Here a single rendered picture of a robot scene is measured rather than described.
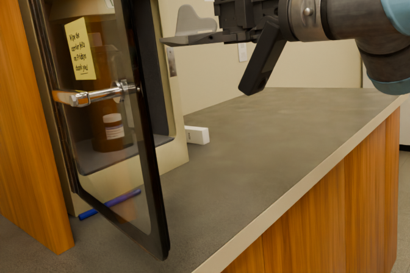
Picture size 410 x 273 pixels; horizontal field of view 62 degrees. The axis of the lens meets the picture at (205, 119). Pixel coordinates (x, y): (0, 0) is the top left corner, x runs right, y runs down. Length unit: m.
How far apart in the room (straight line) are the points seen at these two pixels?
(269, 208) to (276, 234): 0.12
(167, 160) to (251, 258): 0.31
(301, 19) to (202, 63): 1.13
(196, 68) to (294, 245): 0.93
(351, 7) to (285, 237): 0.53
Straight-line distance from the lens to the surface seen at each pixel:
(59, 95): 0.43
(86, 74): 0.48
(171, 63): 0.82
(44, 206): 0.59
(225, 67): 1.68
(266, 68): 0.51
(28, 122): 0.55
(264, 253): 0.73
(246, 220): 0.60
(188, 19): 0.52
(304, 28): 0.45
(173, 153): 0.85
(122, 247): 0.59
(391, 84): 0.52
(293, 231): 0.83
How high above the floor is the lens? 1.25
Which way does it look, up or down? 14 degrees down
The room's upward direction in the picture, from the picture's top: 7 degrees counter-clockwise
